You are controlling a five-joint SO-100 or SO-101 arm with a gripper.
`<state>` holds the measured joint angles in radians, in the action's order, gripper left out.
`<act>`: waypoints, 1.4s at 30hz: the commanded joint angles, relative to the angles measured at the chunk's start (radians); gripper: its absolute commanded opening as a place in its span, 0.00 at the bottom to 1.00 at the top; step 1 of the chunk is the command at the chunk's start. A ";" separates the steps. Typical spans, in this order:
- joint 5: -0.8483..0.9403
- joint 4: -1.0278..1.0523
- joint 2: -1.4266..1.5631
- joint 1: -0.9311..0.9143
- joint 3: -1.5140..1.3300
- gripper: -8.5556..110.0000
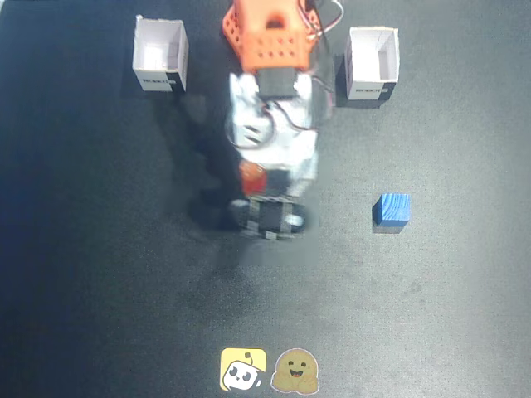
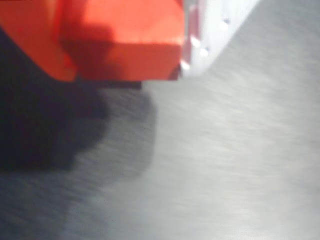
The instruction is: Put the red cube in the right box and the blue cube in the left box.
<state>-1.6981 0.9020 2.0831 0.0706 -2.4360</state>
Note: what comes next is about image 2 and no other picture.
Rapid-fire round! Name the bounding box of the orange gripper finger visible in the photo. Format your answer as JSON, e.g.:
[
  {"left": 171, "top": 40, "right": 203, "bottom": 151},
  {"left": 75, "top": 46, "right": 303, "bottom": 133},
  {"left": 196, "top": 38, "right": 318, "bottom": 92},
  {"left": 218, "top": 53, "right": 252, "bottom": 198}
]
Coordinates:
[{"left": 0, "top": 0, "right": 78, "bottom": 83}]

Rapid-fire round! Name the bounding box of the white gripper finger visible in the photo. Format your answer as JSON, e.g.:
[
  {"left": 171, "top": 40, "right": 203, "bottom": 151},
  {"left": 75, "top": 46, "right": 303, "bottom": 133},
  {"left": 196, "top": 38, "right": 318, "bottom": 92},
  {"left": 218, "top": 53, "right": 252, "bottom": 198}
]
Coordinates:
[{"left": 179, "top": 0, "right": 261, "bottom": 77}]

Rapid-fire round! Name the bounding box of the red wooden cube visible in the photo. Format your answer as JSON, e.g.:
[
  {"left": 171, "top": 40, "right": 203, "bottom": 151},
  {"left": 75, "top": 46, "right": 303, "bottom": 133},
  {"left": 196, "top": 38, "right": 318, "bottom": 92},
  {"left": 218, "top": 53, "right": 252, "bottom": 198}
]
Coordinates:
[{"left": 58, "top": 0, "right": 185, "bottom": 83}]

